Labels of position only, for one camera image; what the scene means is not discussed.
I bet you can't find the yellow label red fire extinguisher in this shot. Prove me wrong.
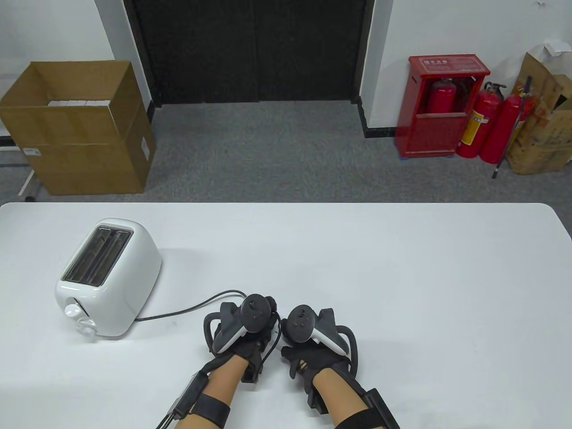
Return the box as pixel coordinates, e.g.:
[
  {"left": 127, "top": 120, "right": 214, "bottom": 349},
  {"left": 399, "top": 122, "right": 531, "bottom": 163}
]
[{"left": 456, "top": 82, "right": 508, "bottom": 159}]

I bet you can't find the white crumpled paper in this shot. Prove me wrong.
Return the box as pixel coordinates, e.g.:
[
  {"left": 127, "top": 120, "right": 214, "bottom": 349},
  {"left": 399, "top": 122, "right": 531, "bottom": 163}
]
[{"left": 530, "top": 39, "right": 572, "bottom": 61}]

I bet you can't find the black white left hand controller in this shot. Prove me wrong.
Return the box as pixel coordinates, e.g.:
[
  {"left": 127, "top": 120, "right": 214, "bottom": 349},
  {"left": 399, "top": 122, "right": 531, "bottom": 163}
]
[{"left": 203, "top": 294, "right": 272, "bottom": 354}]

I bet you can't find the white metal stand frame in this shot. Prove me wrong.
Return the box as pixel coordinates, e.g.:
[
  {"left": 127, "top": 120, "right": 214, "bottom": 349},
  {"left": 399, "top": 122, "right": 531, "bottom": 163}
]
[{"left": 0, "top": 134, "right": 42, "bottom": 202}]

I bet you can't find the person's right hand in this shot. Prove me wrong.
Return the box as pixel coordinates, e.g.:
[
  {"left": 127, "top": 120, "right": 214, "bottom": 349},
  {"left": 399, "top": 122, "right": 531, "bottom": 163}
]
[{"left": 279, "top": 318, "right": 353, "bottom": 408}]

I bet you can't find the crumpled brown cardboard box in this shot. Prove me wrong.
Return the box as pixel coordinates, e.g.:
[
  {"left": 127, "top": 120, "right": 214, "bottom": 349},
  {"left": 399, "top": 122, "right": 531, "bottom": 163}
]
[{"left": 505, "top": 53, "right": 572, "bottom": 175}]

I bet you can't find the red fire extinguisher cabinet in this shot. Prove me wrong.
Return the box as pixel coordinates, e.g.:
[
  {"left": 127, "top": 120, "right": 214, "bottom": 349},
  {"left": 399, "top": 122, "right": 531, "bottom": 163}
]
[{"left": 394, "top": 55, "right": 491, "bottom": 159}]

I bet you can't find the person's right forearm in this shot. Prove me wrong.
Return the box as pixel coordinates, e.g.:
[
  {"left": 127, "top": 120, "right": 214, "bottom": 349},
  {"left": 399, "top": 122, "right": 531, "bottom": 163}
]
[{"left": 312, "top": 364, "right": 372, "bottom": 429}]

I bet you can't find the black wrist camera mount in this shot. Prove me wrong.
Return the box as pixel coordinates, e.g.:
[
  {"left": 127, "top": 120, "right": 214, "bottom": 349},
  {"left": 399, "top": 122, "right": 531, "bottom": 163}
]
[
  {"left": 156, "top": 361, "right": 231, "bottom": 429},
  {"left": 334, "top": 388, "right": 402, "bottom": 429}
]

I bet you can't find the black double door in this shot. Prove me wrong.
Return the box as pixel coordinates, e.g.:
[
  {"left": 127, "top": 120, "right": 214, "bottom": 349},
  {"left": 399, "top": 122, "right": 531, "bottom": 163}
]
[{"left": 123, "top": 0, "right": 376, "bottom": 108}]

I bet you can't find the person's left hand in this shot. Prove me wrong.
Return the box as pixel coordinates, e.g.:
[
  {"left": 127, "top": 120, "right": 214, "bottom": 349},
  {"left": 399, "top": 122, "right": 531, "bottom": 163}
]
[{"left": 209, "top": 295, "right": 281, "bottom": 385}]

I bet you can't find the black white right hand controller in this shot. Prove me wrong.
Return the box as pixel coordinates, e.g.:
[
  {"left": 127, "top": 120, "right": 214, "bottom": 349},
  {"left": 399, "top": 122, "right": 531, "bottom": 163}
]
[{"left": 285, "top": 305, "right": 360, "bottom": 374}]

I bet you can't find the white toaster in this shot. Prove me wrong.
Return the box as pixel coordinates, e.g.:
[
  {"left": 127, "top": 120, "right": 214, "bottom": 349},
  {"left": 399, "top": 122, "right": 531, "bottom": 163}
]
[{"left": 55, "top": 218, "right": 163, "bottom": 336}]

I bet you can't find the black toaster power cord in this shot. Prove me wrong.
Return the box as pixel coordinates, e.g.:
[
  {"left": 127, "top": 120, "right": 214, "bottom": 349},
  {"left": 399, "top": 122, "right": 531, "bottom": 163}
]
[{"left": 135, "top": 290, "right": 283, "bottom": 363}]

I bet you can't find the person's left forearm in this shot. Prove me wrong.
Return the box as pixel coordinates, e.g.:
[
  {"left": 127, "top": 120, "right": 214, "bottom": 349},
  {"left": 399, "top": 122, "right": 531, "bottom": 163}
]
[{"left": 177, "top": 357, "right": 249, "bottom": 429}]

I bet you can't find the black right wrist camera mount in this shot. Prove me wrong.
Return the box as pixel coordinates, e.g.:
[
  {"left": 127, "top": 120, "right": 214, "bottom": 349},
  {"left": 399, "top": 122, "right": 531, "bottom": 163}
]
[{"left": 334, "top": 388, "right": 402, "bottom": 429}]

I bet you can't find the large brown cardboard box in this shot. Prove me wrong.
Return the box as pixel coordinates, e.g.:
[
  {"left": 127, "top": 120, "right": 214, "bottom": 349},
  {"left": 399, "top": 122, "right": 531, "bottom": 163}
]
[{"left": 0, "top": 60, "right": 157, "bottom": 196}]

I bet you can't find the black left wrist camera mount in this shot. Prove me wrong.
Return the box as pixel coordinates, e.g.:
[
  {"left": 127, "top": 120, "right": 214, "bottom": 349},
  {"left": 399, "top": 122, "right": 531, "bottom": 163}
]
[{"left": 156, "top": 361, "right": 231, "bottom": 429}]

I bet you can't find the black white hand controller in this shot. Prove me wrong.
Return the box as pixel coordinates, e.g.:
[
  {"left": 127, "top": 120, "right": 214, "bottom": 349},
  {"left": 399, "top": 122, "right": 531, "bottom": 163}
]
[
  {"left": 285, "top": 305, "right": 360, "bottom": 374},
  {"left": 203, "top": 294, "right": 272, "bottom": 354}
]

